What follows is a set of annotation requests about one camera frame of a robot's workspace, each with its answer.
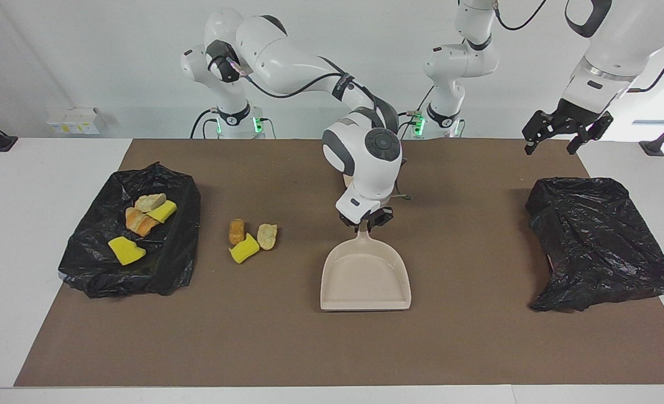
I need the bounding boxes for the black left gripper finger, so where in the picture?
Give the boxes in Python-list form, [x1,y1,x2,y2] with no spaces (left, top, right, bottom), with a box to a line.
[566,112,614,157]
[521,111,555,157]

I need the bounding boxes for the beige plastic dustpan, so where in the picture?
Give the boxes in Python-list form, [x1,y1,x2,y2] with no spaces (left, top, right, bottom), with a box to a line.
[320,227,412,311]

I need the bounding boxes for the pale bread chunk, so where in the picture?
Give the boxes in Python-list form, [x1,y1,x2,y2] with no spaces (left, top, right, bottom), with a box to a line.
[257,223,278,251]
[135,194,167,213]

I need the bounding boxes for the green and yellow sponge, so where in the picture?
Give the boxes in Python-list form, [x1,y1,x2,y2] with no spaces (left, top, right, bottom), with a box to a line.
[146,200,178,223]

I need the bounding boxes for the orange crust bread chunk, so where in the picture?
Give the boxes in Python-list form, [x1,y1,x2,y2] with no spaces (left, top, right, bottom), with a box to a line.
[125,207,159,236]

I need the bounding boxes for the notched yellow sponge piece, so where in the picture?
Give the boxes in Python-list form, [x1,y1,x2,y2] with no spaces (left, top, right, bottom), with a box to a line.
[108,236,146,265]

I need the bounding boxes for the crumpled black bag lined bin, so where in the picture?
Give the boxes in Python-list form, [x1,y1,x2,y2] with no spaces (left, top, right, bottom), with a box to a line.
[525,177,664,313]

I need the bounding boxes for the boxy black bag lined bin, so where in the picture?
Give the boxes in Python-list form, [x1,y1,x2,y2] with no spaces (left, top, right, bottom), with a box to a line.
[58,162,202,299]

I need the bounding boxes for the brown table mat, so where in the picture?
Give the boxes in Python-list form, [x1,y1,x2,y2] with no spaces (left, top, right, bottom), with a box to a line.
[13,139,664,387]

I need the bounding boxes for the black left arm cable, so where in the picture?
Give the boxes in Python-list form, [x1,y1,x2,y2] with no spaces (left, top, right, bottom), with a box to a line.
[494,0,664,93]

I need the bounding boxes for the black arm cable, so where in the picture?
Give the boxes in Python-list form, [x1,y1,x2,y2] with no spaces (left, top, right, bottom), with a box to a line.
[494,0,664,93]
[219,53,411,201]

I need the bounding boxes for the black left base cable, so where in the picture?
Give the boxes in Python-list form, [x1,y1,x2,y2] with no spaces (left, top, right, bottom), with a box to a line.
[396,87,434,140]

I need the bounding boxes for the black base cable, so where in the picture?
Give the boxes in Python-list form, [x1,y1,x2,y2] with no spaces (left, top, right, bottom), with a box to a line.
[190,108,220,139]
[396,87,434,140]

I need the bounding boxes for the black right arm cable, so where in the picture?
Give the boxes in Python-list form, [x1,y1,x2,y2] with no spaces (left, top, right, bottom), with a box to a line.
[219,53,411,201]

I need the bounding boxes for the black right base cable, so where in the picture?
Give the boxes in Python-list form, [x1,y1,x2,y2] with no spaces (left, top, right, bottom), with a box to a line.
[190,108,220,139]

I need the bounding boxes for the white wall socket box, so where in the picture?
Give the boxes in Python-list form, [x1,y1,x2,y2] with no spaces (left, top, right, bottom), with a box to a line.
[47,107,107,135]

